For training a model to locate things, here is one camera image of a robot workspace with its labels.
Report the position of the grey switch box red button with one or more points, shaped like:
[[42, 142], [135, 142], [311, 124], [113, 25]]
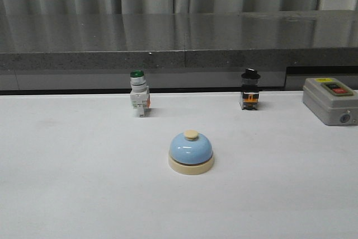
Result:
[[333, 102]]

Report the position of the green pushbutton switch white base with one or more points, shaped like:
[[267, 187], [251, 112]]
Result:
[[140, 93]]

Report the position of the grey stone counter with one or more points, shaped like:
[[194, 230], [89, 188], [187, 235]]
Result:
[[177, 52]]

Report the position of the black rotary selector switch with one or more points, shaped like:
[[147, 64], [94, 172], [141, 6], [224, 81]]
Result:
[[249, 90]]

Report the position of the blue and cream desk bell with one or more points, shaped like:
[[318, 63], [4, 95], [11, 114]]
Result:
[[191, 153]]

